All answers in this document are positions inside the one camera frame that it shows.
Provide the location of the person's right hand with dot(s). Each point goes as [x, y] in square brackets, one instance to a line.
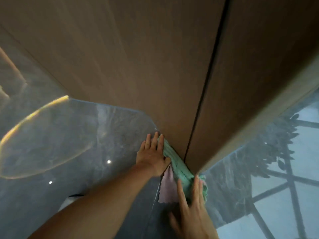
[195, 219]

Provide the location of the person's left hand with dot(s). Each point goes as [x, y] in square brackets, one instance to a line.
[151, 158]

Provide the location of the person's left little finger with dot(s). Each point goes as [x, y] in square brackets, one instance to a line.
[143, 146]

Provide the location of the person's left middle finger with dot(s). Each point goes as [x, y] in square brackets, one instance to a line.
[155, 140]

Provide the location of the person's left thumb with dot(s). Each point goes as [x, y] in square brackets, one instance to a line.
[166, 161]

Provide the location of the person's right middle finger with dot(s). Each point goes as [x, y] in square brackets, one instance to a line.
[197, 190]

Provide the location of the person's right thumb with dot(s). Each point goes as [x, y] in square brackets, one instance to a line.
[175, 221]

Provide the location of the green microfibre cloth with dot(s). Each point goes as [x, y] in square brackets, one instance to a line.
[180, 169]

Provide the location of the person's left forearm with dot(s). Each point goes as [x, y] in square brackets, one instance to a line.
[99, 209]

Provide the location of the pink cloth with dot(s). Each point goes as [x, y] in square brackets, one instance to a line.
[169, 187]

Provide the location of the wide brown wooden cabinet door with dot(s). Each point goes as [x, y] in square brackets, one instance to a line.
[119, 54]

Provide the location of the light wooden cabinet side panel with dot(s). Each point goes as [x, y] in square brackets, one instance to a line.
[269, 114]

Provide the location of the narrow brown wooden cabinet door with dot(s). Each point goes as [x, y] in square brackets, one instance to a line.
[249, 72]

